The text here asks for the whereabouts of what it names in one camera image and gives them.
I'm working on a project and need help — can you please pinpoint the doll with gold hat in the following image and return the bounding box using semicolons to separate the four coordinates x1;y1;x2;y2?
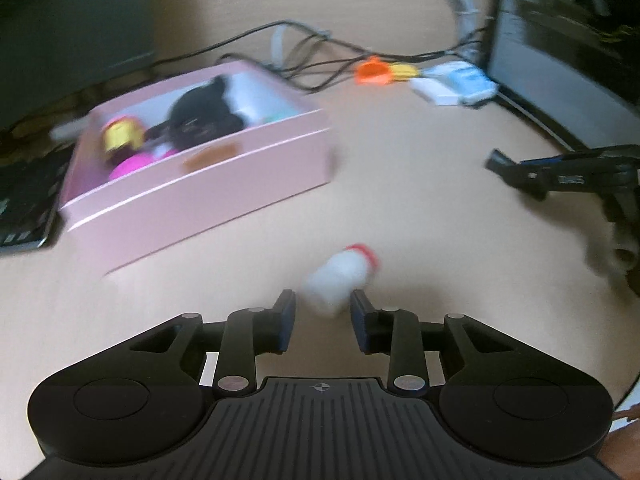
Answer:
100;115;145;162

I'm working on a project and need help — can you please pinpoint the yellow corn toy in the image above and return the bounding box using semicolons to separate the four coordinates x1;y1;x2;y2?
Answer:
390;63;421;81

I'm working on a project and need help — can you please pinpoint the pink cardboard box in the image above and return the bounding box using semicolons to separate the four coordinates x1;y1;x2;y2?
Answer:
60;61;334;274

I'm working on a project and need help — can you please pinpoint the magenta round toy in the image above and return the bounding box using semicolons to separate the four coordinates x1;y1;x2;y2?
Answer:
108;150;177;181

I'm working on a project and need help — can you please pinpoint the black computer monitor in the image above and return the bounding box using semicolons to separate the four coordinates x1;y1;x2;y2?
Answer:
1;0;154;127

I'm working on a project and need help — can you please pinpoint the black keyboard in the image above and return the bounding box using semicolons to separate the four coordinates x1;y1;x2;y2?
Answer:
1;144;74;252

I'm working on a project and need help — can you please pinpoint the white coiled cable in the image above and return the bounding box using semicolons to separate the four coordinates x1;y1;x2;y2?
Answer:
446;0;484;61

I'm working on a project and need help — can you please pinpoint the computer tower case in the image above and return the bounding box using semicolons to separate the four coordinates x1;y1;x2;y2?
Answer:
486;0;639;150

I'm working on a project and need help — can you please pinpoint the black plush toy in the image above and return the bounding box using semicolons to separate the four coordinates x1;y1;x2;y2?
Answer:
144;75;246;152

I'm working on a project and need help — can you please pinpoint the orange plastic toy shell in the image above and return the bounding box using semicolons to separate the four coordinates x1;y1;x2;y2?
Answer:
354;56;394;86

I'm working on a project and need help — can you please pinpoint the blue white tissue pack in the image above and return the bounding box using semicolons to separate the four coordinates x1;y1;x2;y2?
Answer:
409;61;499;107

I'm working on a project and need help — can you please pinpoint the white bottle red cap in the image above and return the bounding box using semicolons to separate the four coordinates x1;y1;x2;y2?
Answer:
302;244;380;318

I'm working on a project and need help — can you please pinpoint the black cable bundle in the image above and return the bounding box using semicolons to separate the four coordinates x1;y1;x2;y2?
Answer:
150;19;494;94

